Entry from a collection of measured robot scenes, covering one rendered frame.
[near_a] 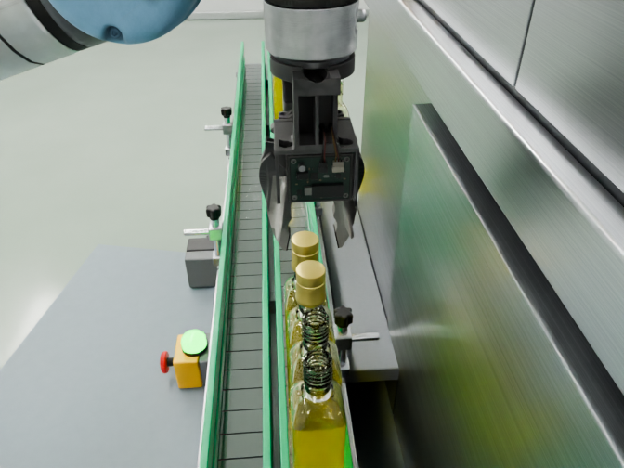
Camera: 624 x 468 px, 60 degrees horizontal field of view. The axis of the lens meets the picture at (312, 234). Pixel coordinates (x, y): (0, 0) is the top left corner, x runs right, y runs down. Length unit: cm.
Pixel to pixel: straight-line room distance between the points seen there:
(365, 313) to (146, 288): 53
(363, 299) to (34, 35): 78
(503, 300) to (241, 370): 56
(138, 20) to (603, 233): 25
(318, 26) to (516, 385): 29
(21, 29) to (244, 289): 76
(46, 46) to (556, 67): 30
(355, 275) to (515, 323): 68
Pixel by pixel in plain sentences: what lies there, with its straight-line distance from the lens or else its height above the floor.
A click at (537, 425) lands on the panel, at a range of 38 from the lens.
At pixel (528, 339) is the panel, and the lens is 37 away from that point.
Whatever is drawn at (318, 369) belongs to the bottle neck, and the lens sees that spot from 53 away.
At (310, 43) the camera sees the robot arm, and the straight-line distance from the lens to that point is 43.
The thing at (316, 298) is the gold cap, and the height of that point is 113.
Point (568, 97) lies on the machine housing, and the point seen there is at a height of 142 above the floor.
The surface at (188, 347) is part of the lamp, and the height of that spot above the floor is 85.
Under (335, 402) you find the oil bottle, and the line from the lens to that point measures 58.
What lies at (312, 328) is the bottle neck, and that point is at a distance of 57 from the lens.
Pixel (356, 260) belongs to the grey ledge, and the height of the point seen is 88.
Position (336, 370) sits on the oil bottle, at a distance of 61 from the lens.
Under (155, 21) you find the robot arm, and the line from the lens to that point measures 28.
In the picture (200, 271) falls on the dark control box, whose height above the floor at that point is 80.
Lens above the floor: 155
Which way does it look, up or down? 36 degrees down
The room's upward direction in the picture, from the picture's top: straight up
